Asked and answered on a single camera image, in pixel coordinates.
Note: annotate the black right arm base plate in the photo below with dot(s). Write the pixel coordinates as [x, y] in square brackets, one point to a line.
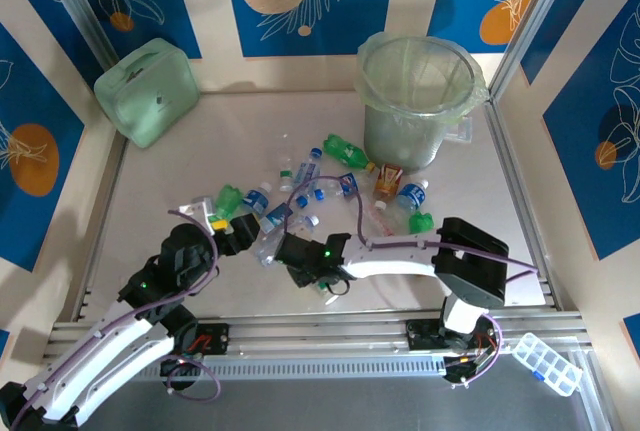
[420, 336]

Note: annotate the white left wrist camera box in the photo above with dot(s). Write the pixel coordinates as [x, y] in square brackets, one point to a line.
[199, 211]

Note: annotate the small bottle green cap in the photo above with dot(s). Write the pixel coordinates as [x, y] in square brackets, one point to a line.
[286, 180]

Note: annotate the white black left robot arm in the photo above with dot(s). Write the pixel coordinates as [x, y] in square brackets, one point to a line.
[100, 356]

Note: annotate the clear bottle white cap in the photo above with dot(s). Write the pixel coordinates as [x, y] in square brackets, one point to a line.
[327, 298]

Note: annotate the orange juice bottle red label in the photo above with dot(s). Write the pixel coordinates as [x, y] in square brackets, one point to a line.
[387, 178]

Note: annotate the clear unlabelled plastic bottle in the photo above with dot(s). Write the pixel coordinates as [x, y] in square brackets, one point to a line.
[286, 151]

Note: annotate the green bottle with lime label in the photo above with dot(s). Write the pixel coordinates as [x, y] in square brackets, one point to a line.
[345, 151]

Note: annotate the clear compartment organiser box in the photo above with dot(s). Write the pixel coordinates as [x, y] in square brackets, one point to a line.
[545, 361]

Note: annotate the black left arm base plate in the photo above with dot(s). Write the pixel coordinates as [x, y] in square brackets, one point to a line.
[217, 338]

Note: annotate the aluminium table side rail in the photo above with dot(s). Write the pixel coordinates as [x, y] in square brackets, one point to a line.
[114, 176]
[504, 151]

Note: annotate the green bottle yellow cap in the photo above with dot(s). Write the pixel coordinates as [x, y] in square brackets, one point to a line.
[420, 222]

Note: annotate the crushed green plastic bottle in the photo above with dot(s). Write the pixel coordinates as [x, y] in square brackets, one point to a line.
[229, 198]

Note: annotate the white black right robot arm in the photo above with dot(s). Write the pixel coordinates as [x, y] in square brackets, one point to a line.
[395, 266]

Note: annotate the aluminium corner post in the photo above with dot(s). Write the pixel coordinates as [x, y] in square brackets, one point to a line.
[82, 6]
[530, 26]

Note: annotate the small clear plastic box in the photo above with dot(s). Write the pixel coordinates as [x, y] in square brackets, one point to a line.
[462, 129]

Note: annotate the mint green zip pouch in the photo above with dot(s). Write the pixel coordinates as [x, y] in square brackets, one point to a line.
[147, 93]

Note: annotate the bin with green liner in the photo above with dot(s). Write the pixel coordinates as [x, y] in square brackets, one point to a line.
[400, 141]

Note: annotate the aluminium mounting rail frame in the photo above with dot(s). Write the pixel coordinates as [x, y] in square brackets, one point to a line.
[325, 336]

